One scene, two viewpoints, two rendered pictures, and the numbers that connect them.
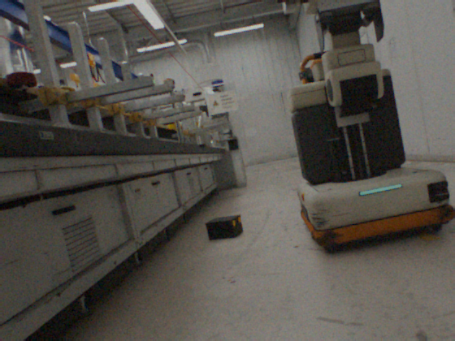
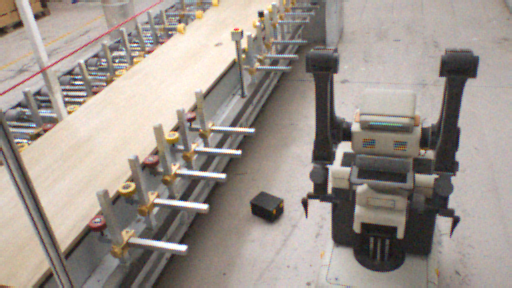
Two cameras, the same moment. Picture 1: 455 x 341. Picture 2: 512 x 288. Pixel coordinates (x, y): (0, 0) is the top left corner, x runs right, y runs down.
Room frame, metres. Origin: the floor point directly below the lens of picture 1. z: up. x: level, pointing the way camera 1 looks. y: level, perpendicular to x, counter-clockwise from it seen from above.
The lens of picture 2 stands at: (-0.08, -0.52, 2.17)
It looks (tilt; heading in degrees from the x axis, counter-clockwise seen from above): 31 degrees down; 20
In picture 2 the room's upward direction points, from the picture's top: 6 degrees counter-clockwise
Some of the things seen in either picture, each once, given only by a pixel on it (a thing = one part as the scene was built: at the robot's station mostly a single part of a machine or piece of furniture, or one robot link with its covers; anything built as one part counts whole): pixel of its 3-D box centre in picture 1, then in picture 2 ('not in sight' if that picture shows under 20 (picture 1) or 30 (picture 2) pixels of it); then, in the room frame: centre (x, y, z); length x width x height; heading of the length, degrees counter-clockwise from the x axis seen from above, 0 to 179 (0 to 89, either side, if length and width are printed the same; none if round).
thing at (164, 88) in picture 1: (116, 98); (166, 204); (1.41, 0.51, 0.83); 0.43 x 0.03 x 0.04; 90
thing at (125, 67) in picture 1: (134, 107); (187, 146); (1.86, 0.60, 0.87); 0.04 x 0.04 x 0.48; 0
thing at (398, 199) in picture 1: (362, 199); (377, 268); (1.84, -0.48, 0.16); 0.67 x 0.64 x 0.25; 0
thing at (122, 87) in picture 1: (87, 95); (142, 244); (1.16, 0.51, 0.80); 0.43 x 0.03 x 0.04; 90
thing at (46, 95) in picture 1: (58, 98); (123, 243); (1.14, 0.60, 0.80); 0.14 x 0.06 x 0.05; 0
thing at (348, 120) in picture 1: (366, 94); (393, 219); (1.67, -0.54, 0.68); 0.28 x 0.27 x 0.25; 90
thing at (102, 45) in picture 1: (113, 91); (166, 164); (1.61, 0.60, 0.91); 0.04 x 0.04 x 0.48; 0
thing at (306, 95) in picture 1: (344, 120); (383, 199); (1.93, -0.48, 0.59); 0.55 x 0.34 x 0.83; 90
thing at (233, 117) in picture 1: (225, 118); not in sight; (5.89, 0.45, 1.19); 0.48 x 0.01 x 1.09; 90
